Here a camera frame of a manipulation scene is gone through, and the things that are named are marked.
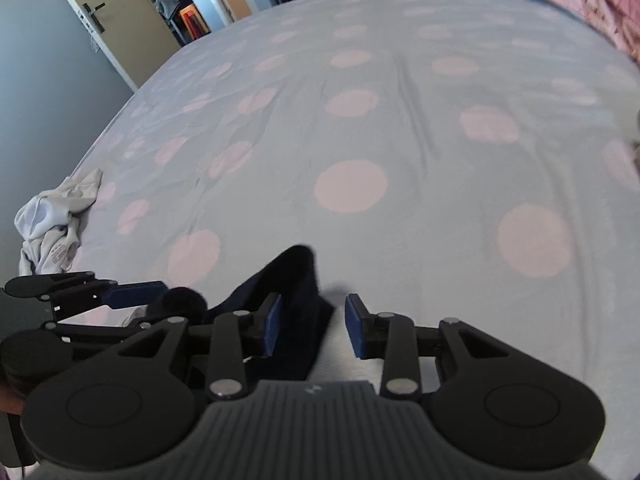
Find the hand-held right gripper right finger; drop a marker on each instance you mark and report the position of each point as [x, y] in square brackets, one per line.
[353, 325]

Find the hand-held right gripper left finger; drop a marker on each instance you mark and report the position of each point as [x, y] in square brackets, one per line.
[272, 322]

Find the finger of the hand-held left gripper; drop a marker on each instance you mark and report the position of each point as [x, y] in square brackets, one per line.
[90, 333]
[137, 294]

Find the grey sweatshirt with navy lining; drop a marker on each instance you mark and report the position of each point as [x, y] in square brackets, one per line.
[300, 305]

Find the crumpled white garment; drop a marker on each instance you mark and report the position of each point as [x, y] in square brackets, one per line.
[50, 220]

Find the bed with polka-dot sheet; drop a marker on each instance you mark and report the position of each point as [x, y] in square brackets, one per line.
[400, 135]

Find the wooden door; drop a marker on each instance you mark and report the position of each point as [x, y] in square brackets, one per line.
[120, 15]

